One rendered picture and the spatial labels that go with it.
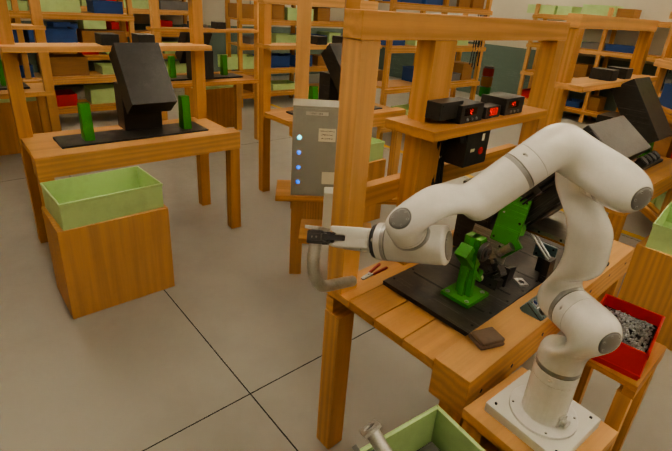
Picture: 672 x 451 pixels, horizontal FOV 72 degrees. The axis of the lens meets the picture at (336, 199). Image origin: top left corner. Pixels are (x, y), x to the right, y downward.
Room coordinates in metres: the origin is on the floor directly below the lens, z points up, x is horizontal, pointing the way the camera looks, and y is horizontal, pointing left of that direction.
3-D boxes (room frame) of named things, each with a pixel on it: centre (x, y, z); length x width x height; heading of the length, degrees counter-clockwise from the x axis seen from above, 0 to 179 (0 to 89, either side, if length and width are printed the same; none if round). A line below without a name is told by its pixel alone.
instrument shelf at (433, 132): (2.07, -0.59, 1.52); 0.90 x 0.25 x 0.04; 133
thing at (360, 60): (2.10, -0.56, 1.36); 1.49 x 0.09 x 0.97; 133
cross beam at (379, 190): (2.15, -0.51, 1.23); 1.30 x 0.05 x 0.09; 133
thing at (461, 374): (1.67, -0.96, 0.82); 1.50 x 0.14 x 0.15; 133
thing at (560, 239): (1.86, -0.89, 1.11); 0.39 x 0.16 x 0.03; 43
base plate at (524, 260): (1.88, -0.77, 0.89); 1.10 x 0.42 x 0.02; 133
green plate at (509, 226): (1.78, -0.75, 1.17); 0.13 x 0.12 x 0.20; 133
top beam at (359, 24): (2.10, -0.56, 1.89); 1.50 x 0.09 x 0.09; 133
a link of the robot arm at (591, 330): (0.99, -0.66, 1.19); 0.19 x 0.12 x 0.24; 16
